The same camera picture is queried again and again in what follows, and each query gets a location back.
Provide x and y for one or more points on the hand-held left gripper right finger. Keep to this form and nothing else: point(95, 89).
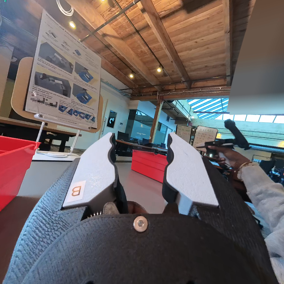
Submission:
point(190, 177)

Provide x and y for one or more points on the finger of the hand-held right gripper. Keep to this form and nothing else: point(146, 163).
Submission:
point(202, 147)

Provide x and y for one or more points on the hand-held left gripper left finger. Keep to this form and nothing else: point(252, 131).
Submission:
point(93, 173)

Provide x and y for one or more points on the red plastic bin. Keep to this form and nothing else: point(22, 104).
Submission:
point(148, 164)
point(13, 168)

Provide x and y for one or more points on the person's right forearm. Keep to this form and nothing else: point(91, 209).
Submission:
point(264, 195)

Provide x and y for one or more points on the person's right hand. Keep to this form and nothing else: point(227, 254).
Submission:
point(233, 158)

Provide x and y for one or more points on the whiteboard black writing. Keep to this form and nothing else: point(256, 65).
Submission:
point(205, 133)

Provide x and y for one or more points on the whiteboard red green writing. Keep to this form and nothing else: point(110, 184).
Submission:
point(183, 134)

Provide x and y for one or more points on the dark door window phone icon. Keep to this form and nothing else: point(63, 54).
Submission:
point(111, 119)

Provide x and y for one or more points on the ceiling spotlight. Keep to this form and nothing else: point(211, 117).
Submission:
point(159, 69)
point(131, 75)
point(72, 24)

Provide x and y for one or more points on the wooden top office desk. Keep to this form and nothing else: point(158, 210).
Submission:
point(13, 121)

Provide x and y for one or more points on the instruction poster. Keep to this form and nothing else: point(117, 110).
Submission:
point(64, 66)

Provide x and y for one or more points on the rounded wooden panel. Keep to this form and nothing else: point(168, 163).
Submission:
point(21, 88)

